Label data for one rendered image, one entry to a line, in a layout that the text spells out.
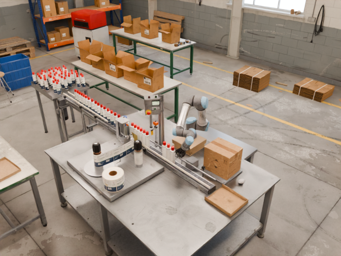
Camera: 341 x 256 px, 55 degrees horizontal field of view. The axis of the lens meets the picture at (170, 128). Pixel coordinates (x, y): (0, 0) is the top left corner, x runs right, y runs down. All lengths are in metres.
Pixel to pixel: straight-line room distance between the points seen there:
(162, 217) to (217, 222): 0.48
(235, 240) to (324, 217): 1.31
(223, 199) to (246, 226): 0.74
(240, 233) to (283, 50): 5.72
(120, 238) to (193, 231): 1.03
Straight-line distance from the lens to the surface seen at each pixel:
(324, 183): 5.00
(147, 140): 3.60
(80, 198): 4.14
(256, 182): 3.38
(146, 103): 3.40
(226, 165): 3.21
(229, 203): 3.10
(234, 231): 3.71
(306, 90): 7.31
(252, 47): 8.99
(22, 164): 3.90
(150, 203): 3.06
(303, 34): 8.30
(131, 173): 3.32
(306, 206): 4.54
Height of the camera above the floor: 2.96
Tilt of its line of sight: 31 degrees down
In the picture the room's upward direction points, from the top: straight up
